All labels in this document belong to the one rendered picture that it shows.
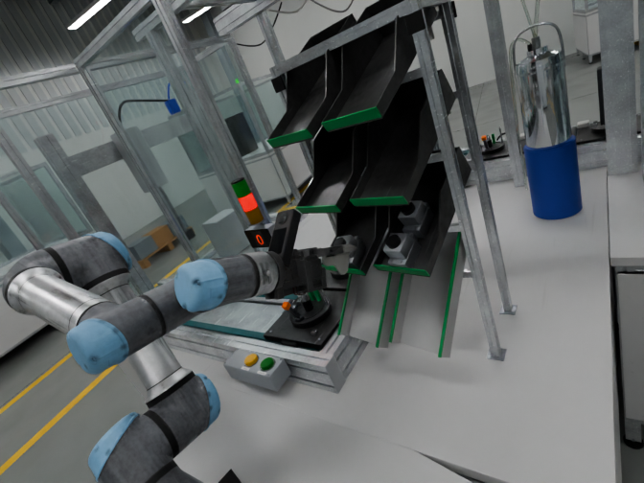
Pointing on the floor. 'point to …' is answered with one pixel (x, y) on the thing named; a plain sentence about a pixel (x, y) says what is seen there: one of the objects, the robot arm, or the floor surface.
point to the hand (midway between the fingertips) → (335, 247)
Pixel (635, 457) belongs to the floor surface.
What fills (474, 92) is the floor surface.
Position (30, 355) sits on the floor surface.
